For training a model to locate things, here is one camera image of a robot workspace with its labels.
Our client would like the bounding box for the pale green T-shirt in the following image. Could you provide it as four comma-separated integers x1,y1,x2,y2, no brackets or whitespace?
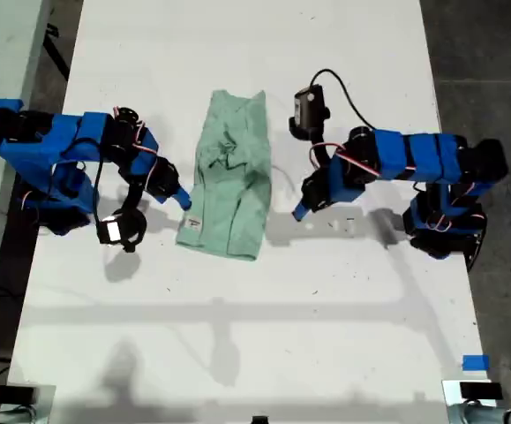
174,89,274,262

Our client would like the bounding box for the blue tape patch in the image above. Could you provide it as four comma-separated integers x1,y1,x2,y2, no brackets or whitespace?
462,354,490,372

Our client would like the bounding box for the shiny metal plate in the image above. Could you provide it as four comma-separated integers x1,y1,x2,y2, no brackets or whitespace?
441,378,499,424
5,383,56,424

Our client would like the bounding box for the small black box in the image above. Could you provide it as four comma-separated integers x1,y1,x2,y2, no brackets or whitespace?
460,382,503,402
0,384,35,405

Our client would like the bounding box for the grey metal pipe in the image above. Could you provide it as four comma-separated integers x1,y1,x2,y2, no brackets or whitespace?
462,401,511,424

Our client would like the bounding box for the gripper camera stalk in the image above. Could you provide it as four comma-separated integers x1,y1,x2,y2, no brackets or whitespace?
287,112,347,169
113,178,148,254

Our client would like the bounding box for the gripper camera cable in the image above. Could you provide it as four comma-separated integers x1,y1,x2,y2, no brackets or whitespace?
92,145,106,222
310,68,376,132

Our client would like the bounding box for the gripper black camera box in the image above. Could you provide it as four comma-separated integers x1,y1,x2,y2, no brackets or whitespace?
293,86,327,133
98,215,124,245

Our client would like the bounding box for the black base cable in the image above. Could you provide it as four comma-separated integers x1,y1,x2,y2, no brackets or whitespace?
465,229,489,273

